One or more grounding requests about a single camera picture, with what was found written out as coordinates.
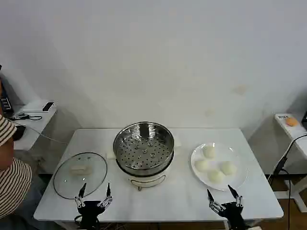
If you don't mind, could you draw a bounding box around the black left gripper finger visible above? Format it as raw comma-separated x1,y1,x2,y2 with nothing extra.
74,183,87,207
98,183,114,208

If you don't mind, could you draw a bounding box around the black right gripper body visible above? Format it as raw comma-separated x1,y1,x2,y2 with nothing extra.
219,201,248,230

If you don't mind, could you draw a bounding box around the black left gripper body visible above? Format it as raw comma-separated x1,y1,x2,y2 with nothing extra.
77,200,106,230

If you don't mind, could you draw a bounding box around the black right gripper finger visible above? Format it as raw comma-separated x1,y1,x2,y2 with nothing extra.
207,189,226,215
227,184,243,207

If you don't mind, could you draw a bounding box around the white steamed bun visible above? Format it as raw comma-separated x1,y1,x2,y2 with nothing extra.
208,169,226,185
202,146,216,159
194,160,210,173
220,161,237,176

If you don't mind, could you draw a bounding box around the white round plate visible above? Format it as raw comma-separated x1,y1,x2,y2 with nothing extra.
190,142,248,192

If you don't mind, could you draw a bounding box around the white electric cooker base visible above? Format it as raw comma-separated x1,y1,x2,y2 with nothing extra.
105,135,182,192

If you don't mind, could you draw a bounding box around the steel perforated steamer basket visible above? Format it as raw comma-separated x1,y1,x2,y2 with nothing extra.
113,121,175,176

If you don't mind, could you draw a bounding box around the person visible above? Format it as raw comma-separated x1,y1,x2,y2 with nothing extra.
0,114,33,216

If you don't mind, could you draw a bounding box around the white side table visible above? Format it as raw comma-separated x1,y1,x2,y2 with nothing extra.
12,100,59,152

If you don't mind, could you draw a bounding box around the white desk with label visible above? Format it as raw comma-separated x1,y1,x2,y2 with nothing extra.
274,112,307,213

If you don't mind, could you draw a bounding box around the black lumpy object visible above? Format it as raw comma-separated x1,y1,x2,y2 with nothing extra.
13,125,26,141

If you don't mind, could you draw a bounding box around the white box with black top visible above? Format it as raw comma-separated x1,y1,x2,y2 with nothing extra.
22,101,58,114

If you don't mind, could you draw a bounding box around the glass lid with white handle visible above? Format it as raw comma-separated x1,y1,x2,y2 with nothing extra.
53,151,108,200

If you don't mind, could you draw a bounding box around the black power cable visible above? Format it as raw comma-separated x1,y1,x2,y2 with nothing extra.
266,133,307,230

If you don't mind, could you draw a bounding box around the black cable with small device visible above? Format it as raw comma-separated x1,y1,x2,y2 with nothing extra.
12,112,43,121

